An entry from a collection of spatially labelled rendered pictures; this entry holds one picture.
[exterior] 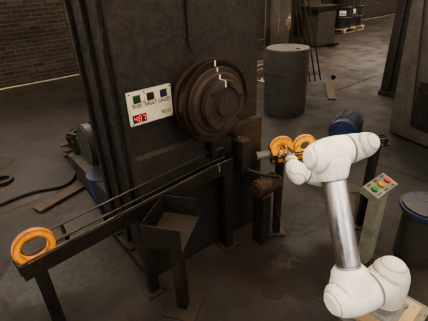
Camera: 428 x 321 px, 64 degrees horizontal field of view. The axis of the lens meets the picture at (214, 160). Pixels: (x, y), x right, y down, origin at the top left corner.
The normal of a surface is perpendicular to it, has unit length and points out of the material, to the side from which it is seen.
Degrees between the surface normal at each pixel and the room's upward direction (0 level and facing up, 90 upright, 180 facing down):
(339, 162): 69
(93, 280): 0
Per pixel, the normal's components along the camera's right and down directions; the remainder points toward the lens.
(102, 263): -0.04, -0.88
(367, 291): 0.31, -0.07
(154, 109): 0.62, 0.35
